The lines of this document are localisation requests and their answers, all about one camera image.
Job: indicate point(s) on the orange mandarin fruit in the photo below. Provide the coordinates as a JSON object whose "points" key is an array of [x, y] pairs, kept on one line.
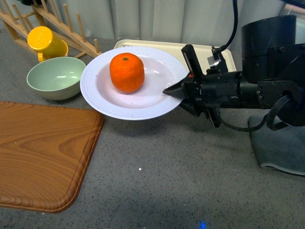
{"points": [[127, 72]]}

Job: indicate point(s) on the wooden cutting board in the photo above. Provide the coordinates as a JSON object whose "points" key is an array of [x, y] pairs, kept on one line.
{"points": [[44, 154]]}

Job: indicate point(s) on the wooden dish rack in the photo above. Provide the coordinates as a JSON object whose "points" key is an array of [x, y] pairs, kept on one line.
{"points": [[19, 26]]}

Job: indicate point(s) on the dark green mug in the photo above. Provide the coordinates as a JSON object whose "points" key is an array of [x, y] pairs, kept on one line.
{"points": [[26, 2]]}

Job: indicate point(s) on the yellow plastic mug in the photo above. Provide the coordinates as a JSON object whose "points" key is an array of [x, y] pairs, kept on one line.
{"points": [[46, 44]]}

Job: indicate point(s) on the green plastic bowl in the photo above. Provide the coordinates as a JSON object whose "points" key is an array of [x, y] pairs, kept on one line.
{"points": [[57, 78]]}

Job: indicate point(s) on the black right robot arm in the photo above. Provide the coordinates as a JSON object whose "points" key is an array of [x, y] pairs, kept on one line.
{"points": [[272, 77]]}

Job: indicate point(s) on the white wire cup rack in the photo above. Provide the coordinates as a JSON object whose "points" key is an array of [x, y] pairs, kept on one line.
{"points": [[294, 9]]}

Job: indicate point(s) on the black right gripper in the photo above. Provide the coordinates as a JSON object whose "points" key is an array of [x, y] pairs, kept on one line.
{"points": [[206, 92]]}

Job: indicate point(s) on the grey-green folded cloth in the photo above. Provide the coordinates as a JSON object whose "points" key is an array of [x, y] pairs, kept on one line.
{"points": [[283, 149]]}

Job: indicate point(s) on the beige bear serving tray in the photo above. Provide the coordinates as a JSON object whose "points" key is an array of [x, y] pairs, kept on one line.
{"points": [[203, 52]]}

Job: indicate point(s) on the white round plate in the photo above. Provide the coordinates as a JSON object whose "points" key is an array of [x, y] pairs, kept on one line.
{"points": [[161, 71]]}

